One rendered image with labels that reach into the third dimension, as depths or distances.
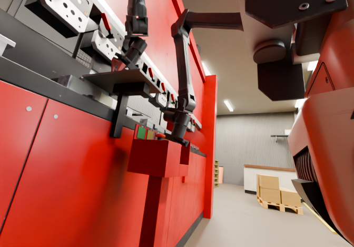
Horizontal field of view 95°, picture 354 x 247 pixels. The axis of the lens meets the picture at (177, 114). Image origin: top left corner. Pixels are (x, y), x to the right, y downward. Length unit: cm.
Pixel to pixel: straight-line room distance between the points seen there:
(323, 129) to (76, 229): 62
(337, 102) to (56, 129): 54
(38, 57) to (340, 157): 130
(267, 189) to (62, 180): 398
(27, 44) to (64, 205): 94
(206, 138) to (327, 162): 253
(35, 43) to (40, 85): 81
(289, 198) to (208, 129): 235
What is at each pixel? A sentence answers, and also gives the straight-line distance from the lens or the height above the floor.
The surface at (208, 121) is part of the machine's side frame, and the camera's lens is 277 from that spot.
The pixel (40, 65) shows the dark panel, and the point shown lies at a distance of 128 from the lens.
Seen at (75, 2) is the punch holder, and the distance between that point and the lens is 79.
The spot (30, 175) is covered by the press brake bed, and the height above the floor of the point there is 65.
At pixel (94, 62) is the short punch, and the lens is 81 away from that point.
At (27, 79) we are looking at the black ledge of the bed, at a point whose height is 85.
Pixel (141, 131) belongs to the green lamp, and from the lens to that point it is 68.
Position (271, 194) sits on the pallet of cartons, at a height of 28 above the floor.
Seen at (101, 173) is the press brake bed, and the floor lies 65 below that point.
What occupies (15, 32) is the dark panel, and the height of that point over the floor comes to 127.
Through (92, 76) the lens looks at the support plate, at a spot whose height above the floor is 99.
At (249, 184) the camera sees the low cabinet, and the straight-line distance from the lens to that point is 615.
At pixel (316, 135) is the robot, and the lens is 22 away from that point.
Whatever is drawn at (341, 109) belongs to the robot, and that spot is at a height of 78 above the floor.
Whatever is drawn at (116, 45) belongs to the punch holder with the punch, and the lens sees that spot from 90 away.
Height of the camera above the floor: 71
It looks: 16 degrees up
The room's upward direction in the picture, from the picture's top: 6 degrees clockwise
